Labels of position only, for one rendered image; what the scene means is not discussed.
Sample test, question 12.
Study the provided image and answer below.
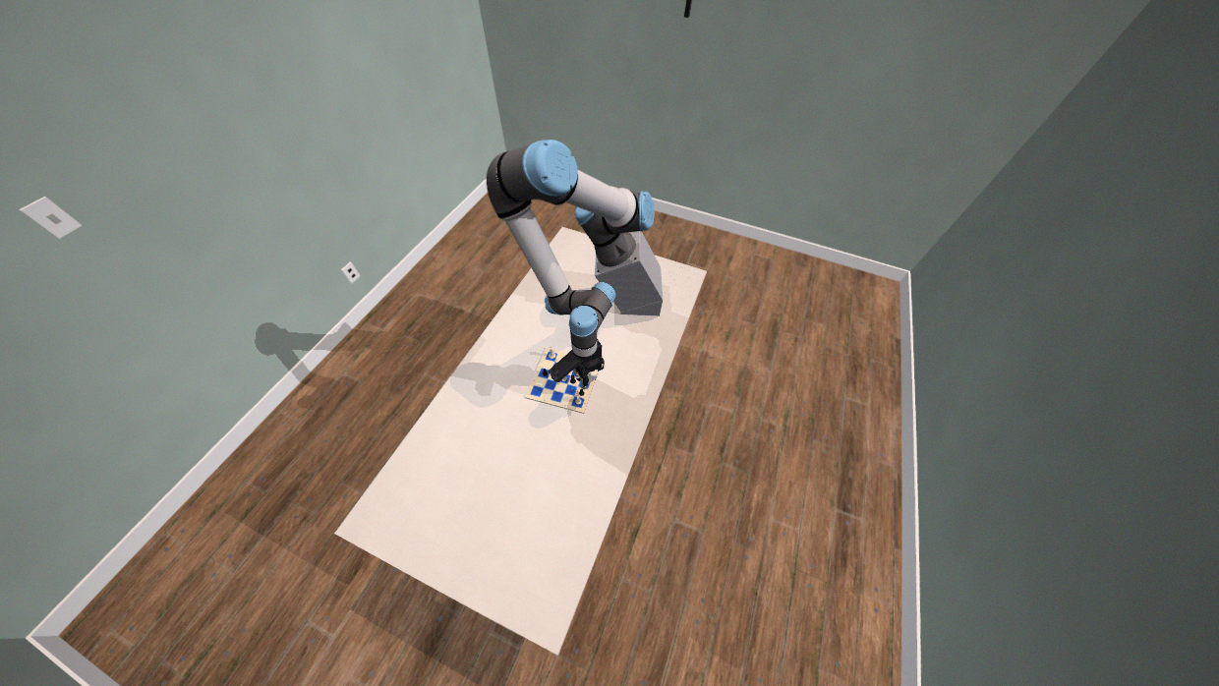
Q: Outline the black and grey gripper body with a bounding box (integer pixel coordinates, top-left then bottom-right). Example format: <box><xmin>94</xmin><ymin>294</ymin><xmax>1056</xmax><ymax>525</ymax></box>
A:
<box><xmin>572</xmin><ymin>338</ymin><xmax>605</xmax><ymax>377</ymax></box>

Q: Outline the blue and cream chessboard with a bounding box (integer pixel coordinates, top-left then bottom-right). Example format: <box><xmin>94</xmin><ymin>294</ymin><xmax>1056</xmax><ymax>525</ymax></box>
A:
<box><xmin>525</xmin><ymin>348</ymin><xmax>595</xmax><ymax>414</ymax></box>

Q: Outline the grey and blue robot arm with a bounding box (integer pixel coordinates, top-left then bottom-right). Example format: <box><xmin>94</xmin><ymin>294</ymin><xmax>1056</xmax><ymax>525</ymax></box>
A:
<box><xmin>488</xmin><ymin>140</ymin><xmax>655</xmax><ymax>383</ymax></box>

